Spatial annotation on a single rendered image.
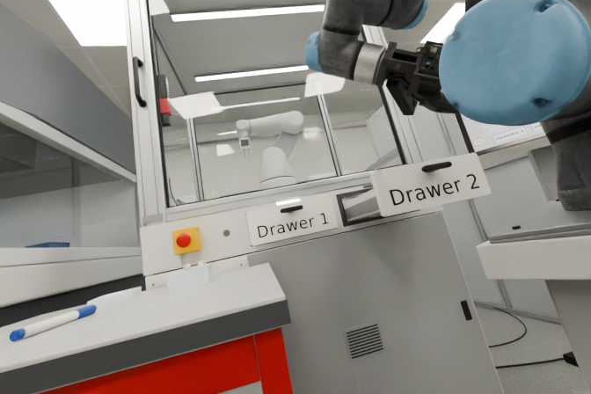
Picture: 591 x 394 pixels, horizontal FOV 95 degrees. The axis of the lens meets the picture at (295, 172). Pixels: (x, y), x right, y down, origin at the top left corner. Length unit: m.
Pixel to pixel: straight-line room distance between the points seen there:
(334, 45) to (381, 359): 0.89
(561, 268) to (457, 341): 0.79
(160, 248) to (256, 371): 0.67
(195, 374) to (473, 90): 0.39
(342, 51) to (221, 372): 0.52
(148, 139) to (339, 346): 0.90
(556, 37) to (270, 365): 0.38
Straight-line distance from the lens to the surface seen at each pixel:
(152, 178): 1.00
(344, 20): 0.57
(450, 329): 1.13
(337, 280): 0.95
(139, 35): 1.27
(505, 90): 0.32
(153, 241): 0.97
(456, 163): 0.79
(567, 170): 0.47
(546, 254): 0.39
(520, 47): 0.32
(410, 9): 0.66
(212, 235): 0.92
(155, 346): 0.34
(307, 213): 0.91
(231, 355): 0.34
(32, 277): 1.18
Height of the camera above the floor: 0.81
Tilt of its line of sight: 13 degrees up
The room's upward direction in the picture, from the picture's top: 12 degrees counter-clockwise
